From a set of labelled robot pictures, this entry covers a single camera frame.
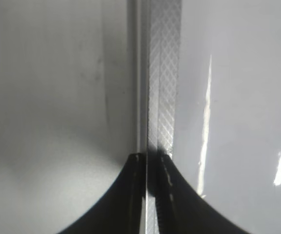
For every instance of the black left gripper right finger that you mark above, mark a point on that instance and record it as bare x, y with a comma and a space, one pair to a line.
180, 210

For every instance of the aluminium framed whiteboard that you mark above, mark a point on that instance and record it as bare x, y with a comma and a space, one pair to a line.
212, 87

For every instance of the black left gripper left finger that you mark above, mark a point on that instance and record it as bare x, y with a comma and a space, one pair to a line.
118, 211

